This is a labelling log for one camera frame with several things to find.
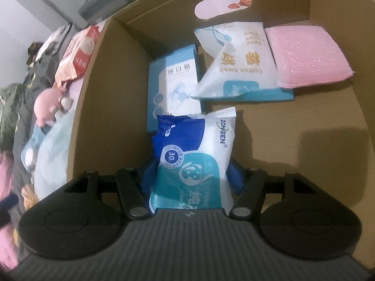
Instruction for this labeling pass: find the pink bed sheet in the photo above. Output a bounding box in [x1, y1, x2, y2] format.
[66, 78, 86, 106]

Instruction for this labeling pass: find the green floral pillow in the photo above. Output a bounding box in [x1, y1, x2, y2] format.
[0, 83, 28, 150]

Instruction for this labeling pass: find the blue wet wipes pack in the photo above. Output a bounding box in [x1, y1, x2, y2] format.
[149, 107, 237, 214]

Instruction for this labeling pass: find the pink plush toy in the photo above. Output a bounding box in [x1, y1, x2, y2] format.
[34, 86, 74, 126]

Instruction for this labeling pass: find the pink and red wipes pack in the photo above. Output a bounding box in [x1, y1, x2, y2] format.
[54, 25, 100, 88]

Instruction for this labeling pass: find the blue and white box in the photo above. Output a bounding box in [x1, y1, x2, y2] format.
[146, 44, 203, 132]

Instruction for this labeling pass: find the pink sponge pad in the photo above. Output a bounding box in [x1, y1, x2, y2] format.
[265, 26, 356, 89]

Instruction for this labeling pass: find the pink patterned quilt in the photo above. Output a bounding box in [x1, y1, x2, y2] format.
[0, 152, 33, 226]

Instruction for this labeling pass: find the grey storage bin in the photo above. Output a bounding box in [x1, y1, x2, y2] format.
[78, 0, 138, 25]

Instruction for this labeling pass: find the cardboard box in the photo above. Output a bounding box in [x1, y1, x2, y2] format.
[66, 0, 375, 211]

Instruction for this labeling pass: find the white and blue swab bag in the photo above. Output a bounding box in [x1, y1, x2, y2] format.
[190, 22, 294, 101]

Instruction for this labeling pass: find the grey blanket with yellow prints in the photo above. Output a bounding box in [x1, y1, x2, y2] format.
[12, 23, 74, 200]

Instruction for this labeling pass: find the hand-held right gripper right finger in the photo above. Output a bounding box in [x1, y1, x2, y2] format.
[227, 158, 318, 219]

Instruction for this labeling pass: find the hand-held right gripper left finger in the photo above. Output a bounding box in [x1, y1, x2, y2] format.
[66, 164, 159, 219]

